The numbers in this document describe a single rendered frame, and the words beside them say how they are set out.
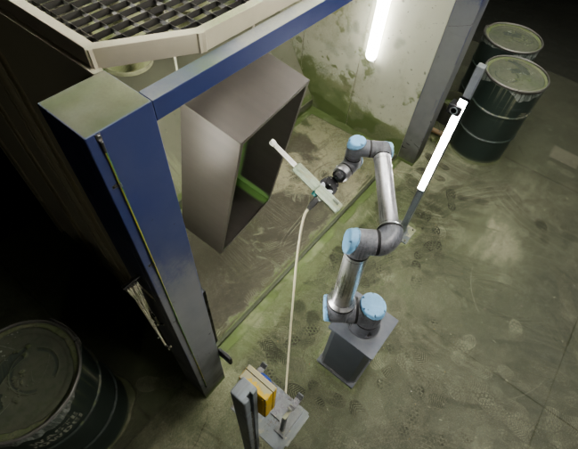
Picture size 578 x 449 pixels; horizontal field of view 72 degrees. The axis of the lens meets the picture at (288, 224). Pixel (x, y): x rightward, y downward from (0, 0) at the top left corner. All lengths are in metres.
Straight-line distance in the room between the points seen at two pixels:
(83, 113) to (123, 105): 0.09
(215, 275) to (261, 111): 1.64
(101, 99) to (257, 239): 2.53
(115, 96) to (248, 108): 1.04
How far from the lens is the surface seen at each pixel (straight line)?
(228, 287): 3.20
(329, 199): 1.97
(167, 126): 3.54
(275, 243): 3.40
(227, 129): 1.89
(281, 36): 1.31
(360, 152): 2.11
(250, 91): 2.08
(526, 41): 4.98
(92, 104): 1.05
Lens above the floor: 2.88
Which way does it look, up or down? 54 degrees down
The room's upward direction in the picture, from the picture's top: 5 degrees clockwise
